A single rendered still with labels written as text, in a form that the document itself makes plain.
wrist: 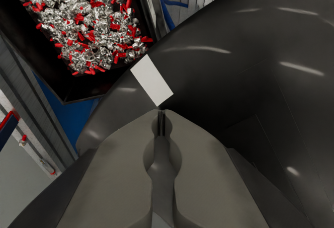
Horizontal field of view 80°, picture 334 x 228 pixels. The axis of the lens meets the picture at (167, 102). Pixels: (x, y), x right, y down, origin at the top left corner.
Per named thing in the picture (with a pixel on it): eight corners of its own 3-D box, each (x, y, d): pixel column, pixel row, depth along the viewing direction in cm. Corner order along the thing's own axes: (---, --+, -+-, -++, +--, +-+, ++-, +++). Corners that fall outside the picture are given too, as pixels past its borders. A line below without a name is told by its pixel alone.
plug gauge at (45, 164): (57, 177, 49) (42, 161, 43) (52, 177, 49) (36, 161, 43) (58, 173, 50) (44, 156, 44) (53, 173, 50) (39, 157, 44)
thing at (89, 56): (91, 70, 29) (94, 58, 27) (81, 66, 28) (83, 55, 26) (94, 62, 29) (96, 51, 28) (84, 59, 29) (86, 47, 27)
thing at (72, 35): (72, 50, 26) (77, 38, 25) (61, 45, 26) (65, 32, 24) (76, 43, 27) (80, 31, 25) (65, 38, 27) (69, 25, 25)
